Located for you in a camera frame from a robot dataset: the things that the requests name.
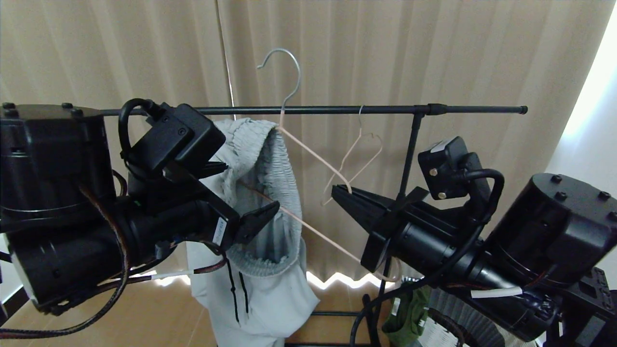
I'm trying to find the white laundry basket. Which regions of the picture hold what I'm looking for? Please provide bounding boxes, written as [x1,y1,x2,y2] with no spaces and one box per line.
[386,277,531,347]

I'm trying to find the beige curtain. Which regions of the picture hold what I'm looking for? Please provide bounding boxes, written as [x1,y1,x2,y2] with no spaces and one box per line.
[0,0,617,290]

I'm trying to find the pale grey shorts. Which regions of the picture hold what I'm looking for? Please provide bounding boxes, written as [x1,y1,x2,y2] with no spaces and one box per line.
[186,118,321,347]

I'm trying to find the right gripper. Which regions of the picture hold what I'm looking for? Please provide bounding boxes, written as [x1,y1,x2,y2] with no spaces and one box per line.
[361,188,562,343]

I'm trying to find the green garment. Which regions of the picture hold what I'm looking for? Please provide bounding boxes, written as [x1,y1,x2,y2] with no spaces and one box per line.
[382,284,431,347]

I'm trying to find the pink clothes hanger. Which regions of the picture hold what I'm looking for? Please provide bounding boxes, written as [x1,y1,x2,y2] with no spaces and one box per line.
[321,105,385,207]
[240,48,403,283]

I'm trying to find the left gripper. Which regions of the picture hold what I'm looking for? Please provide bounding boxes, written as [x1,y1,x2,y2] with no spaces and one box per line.
[12,161,281,312]

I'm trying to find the black clothes rack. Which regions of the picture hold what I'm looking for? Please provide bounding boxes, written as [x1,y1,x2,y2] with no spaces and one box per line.
[99,104,528,347]

